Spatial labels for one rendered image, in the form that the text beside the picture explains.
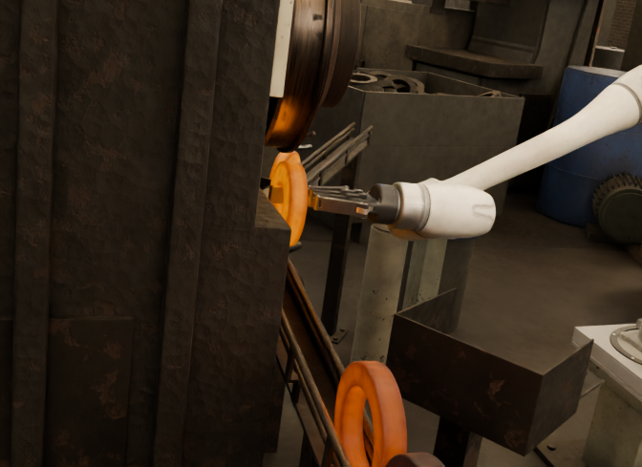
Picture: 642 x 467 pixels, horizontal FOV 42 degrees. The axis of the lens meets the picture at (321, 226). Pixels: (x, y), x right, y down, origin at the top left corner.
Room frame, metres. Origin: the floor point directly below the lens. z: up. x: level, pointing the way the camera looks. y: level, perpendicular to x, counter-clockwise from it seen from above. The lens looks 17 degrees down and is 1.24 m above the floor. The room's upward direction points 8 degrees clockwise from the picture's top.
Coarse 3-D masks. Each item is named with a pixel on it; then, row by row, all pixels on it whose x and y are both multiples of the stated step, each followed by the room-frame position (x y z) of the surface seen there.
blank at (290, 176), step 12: (276, 168) 1.48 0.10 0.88; (288, 168) 1.42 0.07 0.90; (300, 168) 1.43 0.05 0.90; (276, 180) 1.47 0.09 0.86; (288, 180) 1.40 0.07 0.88; (300, 180) 1.40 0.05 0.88; (288, 192) 1.39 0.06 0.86; (300, 192) 1.39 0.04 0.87; (276, 204) 1.47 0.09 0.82; (288, 204) 1.38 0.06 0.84; (300, 204) 1.38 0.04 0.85; (288, 216) 1.37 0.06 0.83; (300, 216) 1.37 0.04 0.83; (300, 228) 1.38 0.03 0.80
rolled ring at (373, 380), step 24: (360, 384) 0.95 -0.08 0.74; (384, 384) 0.92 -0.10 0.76; (336, 408) 1.02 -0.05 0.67; (360, 408) 1.01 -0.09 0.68; (384, 408) 0.89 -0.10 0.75; (336, 432) 1.01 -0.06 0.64; (360, 432) 1.00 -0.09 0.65; (384, 432) 0.87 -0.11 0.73; (360, 456) 0.97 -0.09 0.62; (384, 456) 0.86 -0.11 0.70
